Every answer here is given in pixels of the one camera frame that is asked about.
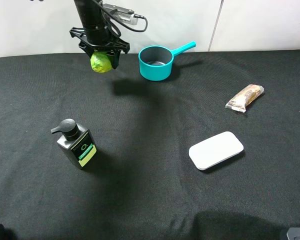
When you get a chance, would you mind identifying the black tablecloth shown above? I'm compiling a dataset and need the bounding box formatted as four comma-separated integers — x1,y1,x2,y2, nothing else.
0,50,300,240

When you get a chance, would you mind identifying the white rounded flat box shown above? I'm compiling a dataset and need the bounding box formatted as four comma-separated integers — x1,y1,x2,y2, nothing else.
188,131,244,171

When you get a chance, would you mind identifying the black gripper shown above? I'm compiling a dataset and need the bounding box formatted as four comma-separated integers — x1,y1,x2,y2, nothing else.
69,27,130,70

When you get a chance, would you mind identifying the green lime fruit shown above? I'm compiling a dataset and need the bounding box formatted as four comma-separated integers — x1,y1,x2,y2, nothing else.
90,51,113,73

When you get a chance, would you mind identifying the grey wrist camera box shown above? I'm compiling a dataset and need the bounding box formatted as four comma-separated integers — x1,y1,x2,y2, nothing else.
103,3,138,26

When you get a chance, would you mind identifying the teal saucepan with handle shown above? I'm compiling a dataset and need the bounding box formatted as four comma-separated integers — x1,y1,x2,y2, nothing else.
138,41,196,82

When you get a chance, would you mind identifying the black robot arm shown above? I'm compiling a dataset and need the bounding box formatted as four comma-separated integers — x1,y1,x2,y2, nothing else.
69,0,130,69

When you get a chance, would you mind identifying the black pump soap bottle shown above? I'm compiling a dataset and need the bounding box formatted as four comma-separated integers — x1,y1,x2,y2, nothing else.
50,118,97,169

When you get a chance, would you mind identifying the grey robot base right corner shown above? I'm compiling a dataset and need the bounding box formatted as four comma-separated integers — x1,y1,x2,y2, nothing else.
286,227,300,240

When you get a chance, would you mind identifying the black camera cable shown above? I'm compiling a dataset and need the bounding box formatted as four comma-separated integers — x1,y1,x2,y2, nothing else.
89,0,149,38

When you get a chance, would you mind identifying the clear wrapped snack packet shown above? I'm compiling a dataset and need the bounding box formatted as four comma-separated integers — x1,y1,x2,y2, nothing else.
225,84,264,113

